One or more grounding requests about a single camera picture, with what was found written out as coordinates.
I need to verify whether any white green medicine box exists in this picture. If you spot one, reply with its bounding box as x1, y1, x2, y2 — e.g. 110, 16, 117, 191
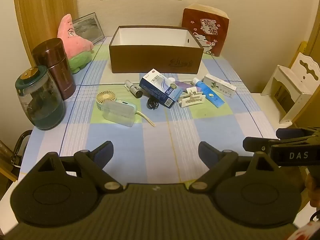
203, 74, 237, 98

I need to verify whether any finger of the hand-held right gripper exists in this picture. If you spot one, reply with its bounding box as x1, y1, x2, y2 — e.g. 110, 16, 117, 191
243, 137, 278, 153
276, 127, 320, 140

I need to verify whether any pink starfish plush toy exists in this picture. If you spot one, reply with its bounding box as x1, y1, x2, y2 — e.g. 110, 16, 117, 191
57, 15, 95, 74

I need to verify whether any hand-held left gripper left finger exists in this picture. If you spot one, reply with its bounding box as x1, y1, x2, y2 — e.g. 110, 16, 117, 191
37, 141, 123, 193

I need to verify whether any green lidded glass jar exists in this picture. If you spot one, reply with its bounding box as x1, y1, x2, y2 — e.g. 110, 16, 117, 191
14, 65, 67, 130

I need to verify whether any small handheld fan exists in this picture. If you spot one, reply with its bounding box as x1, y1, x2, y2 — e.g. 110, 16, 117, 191
96, 91, 156, 127

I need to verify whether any wooden door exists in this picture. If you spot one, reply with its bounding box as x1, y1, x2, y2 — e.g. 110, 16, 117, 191
12, 0, 79, 53

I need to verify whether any purple tube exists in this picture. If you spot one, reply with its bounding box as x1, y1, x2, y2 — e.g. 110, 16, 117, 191
175, 80, 194, 92

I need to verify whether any brown storage box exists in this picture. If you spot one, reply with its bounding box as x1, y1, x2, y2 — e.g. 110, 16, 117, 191
109, 25, 204, 74

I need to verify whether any red white clothing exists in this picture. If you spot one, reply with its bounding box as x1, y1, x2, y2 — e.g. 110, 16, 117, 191
287, 220, 320, 240

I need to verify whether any brown thermos canister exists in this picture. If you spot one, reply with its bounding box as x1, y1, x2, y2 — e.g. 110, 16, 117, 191
32, 38, 77, 101

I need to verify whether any red cat printed cushion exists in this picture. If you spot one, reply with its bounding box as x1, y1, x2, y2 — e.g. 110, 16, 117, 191
182, 4, 230, 57

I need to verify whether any blue medicine box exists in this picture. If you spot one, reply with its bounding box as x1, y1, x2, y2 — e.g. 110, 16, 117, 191
139, 69, 184, 109

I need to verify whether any blue tube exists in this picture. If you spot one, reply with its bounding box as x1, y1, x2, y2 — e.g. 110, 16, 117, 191
191, 78, 225, 108

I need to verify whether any clear plastic case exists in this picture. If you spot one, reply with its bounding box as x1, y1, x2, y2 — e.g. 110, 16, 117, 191
102, 101, 136, 128

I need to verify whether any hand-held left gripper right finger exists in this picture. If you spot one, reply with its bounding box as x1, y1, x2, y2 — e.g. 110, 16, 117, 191
189, 141, 278, 193

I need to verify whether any grey picture frame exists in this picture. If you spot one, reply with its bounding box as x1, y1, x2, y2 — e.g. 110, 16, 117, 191
72, 12, 105, 43

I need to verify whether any black curved handle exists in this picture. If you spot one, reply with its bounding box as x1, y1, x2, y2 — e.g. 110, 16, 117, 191
10, 129, 33, 167

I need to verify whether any white wooden chair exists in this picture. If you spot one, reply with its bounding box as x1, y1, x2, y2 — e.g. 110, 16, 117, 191
261, 52, 320, 124

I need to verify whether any black cable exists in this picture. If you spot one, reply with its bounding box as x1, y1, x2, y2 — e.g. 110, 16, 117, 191
146, 97, 160, 110

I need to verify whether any white hair claw clip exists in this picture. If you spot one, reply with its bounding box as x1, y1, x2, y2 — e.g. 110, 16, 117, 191
178, 87, 206, 108

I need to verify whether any person's right hand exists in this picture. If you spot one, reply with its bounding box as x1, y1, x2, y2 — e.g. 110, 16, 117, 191
305, 172, 320, 208

